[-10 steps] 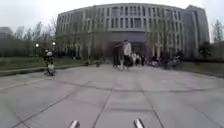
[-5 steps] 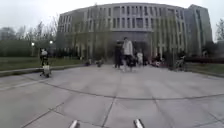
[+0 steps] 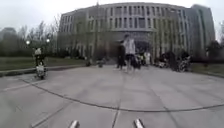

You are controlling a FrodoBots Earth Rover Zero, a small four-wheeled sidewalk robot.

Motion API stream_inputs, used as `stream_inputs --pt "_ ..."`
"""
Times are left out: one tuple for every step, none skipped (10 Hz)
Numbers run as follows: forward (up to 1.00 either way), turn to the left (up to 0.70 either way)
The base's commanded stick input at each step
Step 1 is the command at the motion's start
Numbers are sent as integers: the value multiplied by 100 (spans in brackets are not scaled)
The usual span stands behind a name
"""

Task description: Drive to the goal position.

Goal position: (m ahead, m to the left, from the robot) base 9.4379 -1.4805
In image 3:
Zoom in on person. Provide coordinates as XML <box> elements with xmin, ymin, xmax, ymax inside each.
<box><xmin>115</xmin><ymin>40</ymin><xmax>127</xmax><ymax>71</ymax></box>
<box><xmin>121</xmin><ymin>33</ymin><xmax>138</xmax><ymax>74</ymax></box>
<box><xmin>33</xmin><ymin>47</ymin><xmax>46</xmax><ymax>68</ymax></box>
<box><xmin>143</xmin><ymin>51</ymin><xmax>152</xmax><ymax>69</ymax></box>

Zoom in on grey stone slab pavement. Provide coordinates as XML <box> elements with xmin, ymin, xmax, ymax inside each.
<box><xmin>0</xmin><ymin>63</ymin><xmax>224</xmax><ymax>128</ymax></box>

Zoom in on curved grey building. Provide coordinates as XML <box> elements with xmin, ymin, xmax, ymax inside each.
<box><xmin>56</xmin><ymin>2</ymin><xmax>217</xmax><ymax>62</ymax></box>

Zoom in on row of parked bicycles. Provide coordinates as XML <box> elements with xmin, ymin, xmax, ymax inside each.
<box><xmin>152</xmin><ymin>50</ymin><xmax>192</xmax><ymax>73</ymax></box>

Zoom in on robot's own part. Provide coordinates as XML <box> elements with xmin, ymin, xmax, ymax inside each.
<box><xmin>68</xmin><ymin>120</ymin><xmax>81</xmax><ymax>128</ymax></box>
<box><xmin>132</xmin><ymin>118</ymin><xmax>145</xmax><ymax>128</ymax></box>

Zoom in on scooter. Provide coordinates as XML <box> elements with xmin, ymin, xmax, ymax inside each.
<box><xmin>34</xmin><ymin>59</ymin><xmax>47</xmax><ymax>81</ymax></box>

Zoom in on row of trees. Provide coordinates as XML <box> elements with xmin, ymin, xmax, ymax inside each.
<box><xmin>0</xmin><ymin>20</ymin><xmax>88</xmax><ymax>58</ymax></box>

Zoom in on stone kerb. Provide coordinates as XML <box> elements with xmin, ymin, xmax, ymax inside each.
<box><xmin>0</xmin><ymin>63</ymin><xmax>88</xmax><ymax>78</ymax></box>

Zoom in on grass lawn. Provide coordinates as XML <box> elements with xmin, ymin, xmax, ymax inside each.
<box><xmin>0</xmin><ymin>56</ymin><xmax>88</xmax><ymax>72</ymax></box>

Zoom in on grass verge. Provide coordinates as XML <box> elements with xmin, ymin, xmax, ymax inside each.
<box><xmin>189</xmin><ymin>62</ymin><xmax>224</xmax><ymax>76</ymax></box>

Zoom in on dark tree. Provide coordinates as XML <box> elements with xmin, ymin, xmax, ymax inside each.
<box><xmin>205</xmin><ymin>40</ymin><xmax>224</xmax><ymax>64</ymax></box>

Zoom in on distant grey building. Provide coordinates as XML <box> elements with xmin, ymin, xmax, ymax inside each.
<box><xmin>0</xmin><ymin>27</ymin><xmax>18</xmax><ymax>43</ymax></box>

